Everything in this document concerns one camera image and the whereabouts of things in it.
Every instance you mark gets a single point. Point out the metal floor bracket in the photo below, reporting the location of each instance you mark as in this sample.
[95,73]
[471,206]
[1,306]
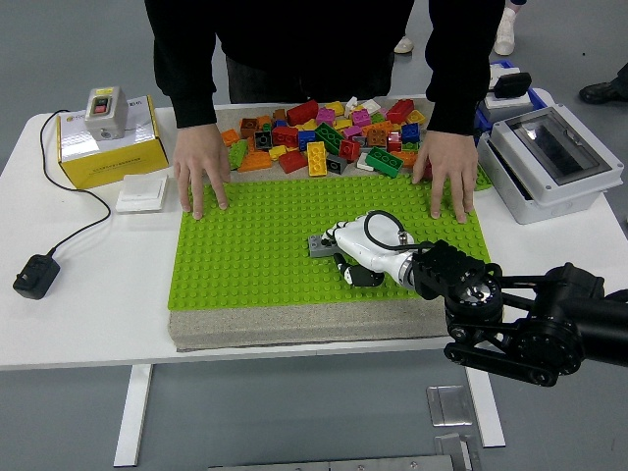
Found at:
[456,451]

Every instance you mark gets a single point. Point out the yellow small brick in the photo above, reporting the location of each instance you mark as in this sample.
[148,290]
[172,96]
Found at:
[277,152]

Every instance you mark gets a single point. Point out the metal floor plate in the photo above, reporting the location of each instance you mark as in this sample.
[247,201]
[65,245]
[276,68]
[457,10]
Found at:
[449,406]

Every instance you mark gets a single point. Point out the grey-brown foam mat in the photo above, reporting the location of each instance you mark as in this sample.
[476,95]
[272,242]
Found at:
[294,326]

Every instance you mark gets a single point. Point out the brown orange brick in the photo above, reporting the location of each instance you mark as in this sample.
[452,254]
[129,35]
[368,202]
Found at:
[377,136]

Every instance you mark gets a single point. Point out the white small brick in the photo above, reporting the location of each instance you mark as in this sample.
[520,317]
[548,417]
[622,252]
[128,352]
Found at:
[350,106]
[364,162]

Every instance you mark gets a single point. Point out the black charger plug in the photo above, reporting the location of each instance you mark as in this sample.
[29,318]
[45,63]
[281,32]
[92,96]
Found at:
[512,84]

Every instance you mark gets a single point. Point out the white socket block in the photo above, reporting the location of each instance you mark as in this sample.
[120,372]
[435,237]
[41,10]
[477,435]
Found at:
[507,103]

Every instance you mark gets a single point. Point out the blue plastic bin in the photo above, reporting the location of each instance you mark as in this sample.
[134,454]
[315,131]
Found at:
[482,122]

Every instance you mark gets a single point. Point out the red long brick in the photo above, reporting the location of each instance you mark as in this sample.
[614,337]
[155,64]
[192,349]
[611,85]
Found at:
[302,112]
[400,110]

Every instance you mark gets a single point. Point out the orange long brick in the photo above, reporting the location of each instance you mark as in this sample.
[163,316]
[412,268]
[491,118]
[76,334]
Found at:
[404,158]

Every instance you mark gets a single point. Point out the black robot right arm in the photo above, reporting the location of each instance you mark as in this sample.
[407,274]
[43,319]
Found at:
[564,304]

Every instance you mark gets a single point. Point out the metal floor rail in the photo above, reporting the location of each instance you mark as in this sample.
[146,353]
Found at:
[333,463]

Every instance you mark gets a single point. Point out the grey enclosure with clear lid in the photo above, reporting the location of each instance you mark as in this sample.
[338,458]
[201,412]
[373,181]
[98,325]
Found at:
[564,206]

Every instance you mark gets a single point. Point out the orange large brick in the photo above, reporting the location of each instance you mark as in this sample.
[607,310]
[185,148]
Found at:
[255,161]

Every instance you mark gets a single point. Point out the dark green long brick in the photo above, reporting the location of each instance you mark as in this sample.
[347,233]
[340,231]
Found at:
[384,161]
[329,137]

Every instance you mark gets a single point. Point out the person's left hand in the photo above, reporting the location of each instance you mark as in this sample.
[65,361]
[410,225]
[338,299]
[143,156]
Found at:
[449,162]

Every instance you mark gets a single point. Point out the yellow long brick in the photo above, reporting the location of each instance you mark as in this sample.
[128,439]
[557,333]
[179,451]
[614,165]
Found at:
[316,158]

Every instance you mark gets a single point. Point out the white table leg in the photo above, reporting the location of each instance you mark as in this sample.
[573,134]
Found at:
[132,417]
[488,412]

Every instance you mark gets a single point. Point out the orange small brick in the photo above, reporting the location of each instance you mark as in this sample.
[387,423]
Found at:
[229,136]
[264,121]

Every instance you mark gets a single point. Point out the brown small brick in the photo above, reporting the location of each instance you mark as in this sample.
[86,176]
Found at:
[279,115]

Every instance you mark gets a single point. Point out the lime green long brick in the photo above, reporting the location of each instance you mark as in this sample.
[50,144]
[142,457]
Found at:
[239,153]

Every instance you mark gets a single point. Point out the white flat tile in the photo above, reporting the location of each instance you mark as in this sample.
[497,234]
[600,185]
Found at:
[370,105]

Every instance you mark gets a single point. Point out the red small brick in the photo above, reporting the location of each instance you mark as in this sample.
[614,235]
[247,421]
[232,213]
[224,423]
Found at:
[394,142]

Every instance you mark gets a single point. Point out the person's right forearm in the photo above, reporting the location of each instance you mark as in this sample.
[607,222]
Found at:
[191,88]

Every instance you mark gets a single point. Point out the person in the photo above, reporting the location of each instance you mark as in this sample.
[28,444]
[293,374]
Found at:
[601,90]
[319,39]
[505,39]
[403,46]

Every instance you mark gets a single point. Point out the grey building brick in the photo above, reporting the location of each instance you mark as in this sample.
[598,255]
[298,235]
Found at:
[316,247]

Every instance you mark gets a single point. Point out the grey push-button switch box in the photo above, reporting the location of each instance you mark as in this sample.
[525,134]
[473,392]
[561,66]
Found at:
[106,113]

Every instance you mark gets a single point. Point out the robot right hand white shell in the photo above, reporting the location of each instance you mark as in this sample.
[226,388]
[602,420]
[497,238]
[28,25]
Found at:
[373,255]

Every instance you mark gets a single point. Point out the person's left forearm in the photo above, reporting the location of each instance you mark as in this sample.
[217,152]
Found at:
[454,88]

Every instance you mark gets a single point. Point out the green studded baseplate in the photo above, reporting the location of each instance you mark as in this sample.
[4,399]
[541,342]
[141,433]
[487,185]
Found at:
[255,245]

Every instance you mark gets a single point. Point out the white wall switch plate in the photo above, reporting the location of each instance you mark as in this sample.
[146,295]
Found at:
[141,193]

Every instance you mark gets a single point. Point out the blue brick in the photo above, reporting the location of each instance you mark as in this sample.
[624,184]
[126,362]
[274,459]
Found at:
[306,139]
[410,132]

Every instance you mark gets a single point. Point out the person's right hand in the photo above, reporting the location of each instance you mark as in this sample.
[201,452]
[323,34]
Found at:
[201,157]

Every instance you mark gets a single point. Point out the black small brick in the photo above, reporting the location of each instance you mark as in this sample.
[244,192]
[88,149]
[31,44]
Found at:
[336,164]

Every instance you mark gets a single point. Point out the black power adapter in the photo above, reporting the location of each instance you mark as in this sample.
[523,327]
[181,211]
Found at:
[35,277]

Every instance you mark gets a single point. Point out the yellow cardboard box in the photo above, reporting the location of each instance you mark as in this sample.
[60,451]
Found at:
[118,164]

